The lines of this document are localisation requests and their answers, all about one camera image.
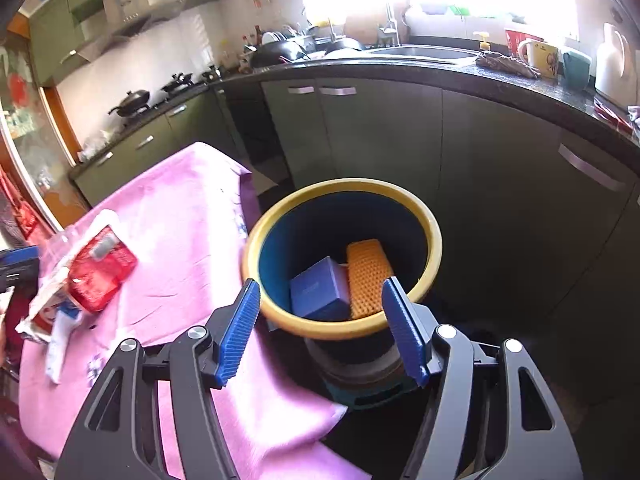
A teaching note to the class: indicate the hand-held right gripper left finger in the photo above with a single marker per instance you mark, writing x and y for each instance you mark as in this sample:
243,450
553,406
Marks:
240,330

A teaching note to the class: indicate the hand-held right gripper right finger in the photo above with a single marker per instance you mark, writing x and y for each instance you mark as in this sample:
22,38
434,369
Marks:
405,330

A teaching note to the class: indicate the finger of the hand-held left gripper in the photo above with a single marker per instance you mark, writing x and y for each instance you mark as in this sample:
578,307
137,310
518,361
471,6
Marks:
17,267

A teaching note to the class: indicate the blue bin with yellow rim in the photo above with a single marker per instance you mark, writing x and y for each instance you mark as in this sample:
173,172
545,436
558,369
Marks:
320,220

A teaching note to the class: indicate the printed paper wrapper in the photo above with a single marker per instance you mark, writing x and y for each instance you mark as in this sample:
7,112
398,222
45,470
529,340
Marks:
42,310

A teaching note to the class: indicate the orange textured packet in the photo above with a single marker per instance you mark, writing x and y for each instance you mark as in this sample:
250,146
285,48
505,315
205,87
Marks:
367,275

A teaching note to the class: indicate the red plastic package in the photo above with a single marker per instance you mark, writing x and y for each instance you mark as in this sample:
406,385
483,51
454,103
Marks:
100,275

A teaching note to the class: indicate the blue cardboard box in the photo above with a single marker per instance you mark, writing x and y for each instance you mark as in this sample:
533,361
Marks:
317,290

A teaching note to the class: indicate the white plastic tube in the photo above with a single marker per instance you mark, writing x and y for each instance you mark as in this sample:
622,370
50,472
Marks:
60,350

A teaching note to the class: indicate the pink floral tablecloth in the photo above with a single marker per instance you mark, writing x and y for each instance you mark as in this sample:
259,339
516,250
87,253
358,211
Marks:
190,220

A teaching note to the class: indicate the glass sliding door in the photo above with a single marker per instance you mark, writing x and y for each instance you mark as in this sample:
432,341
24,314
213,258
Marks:
30,130

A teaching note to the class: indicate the clear plastic bags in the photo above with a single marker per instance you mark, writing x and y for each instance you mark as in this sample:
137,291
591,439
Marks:
97,145

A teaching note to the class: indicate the black lidded wok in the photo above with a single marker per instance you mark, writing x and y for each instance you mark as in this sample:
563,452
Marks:
131,101

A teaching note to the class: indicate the green kitchen base cabinets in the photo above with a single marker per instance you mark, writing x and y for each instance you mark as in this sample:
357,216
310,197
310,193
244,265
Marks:
380,130

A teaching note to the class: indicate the black gas stove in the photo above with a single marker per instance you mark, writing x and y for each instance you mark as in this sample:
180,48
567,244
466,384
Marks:
165,100

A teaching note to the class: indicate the black frying pan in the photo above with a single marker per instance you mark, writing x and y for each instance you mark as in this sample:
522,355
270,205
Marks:
177,82

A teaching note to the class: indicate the range hood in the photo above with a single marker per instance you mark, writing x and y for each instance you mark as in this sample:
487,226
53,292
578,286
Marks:
120,35

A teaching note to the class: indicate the small metal pot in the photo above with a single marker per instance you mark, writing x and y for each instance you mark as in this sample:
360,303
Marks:
212,73

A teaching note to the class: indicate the steel kitchen sink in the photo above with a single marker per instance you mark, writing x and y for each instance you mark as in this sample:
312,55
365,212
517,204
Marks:
425,52

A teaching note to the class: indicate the large black wok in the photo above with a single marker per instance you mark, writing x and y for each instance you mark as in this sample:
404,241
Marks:
277,52

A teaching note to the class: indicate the sauce bottles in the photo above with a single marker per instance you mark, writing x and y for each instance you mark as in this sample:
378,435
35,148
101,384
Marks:
252,37

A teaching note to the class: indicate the soap pump bottle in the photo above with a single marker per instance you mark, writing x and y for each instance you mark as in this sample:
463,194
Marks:
483,42

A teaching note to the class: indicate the dish rack with plates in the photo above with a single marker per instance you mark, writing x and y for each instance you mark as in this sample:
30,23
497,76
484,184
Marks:
285,35

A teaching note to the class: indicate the yellow printed mug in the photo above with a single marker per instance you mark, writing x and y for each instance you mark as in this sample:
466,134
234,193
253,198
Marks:
542,60

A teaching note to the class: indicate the chrome faucet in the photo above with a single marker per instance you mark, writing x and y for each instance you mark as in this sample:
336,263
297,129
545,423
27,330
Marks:
392,22

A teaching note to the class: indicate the red printed cup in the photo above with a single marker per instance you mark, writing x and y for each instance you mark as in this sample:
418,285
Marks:
517,40

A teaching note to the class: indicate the teal cup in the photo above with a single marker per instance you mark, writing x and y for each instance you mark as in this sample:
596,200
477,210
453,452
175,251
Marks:
577,70

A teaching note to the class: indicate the white thermos jug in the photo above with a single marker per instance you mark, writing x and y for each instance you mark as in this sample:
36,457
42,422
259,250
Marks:
612,65

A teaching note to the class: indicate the green kitchen wall cabinets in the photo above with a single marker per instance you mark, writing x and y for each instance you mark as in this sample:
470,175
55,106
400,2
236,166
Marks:
55,35

